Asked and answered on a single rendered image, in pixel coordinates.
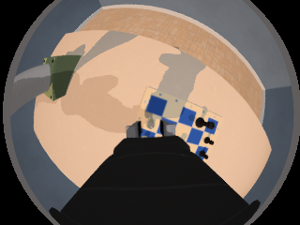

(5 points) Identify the black pawn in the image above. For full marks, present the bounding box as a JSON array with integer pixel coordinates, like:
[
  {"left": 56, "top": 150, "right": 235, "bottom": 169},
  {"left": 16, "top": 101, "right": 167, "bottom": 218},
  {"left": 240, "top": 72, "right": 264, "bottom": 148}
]
[
  {"left": 199, "top": 150, "right": 208, "bottom": 159},
  {"left": 204, "top": 137, "right": 214, "bottom": 145}
]

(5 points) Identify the white chess rook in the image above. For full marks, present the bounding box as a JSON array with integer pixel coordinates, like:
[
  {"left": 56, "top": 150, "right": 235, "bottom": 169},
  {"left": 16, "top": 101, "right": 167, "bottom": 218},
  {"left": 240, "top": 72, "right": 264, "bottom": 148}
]
[{"left": 145, "top": 118, "right": 156, "bottom": 129}]

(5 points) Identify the blue and cream chessboard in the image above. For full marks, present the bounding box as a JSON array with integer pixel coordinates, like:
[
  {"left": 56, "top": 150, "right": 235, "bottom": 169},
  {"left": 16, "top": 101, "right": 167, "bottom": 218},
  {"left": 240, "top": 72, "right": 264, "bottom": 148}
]
[{"left": 135, "top": 87, "right": 223, "bottom": 162}]

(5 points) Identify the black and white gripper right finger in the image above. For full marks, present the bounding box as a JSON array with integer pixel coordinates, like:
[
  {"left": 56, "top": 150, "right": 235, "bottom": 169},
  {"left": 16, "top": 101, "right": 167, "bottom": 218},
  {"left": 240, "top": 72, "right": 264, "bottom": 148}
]
[{"left": 160, "top": 120, "right": 175, "bottom": 136}]

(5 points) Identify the black chess king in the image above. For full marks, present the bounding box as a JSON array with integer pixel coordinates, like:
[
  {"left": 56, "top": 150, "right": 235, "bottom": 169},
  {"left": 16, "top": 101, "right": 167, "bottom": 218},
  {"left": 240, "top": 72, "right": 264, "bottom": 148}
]
[{"left": 195, "top": 117, "right": 215, "bottom": 129}]

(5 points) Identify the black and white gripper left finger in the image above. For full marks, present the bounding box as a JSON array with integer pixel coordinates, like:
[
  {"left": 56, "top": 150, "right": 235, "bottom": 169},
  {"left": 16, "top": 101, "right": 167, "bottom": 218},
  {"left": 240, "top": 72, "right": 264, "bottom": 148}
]
[{"left": 126, "top": 121, "right": 142, "bottom": 138}]

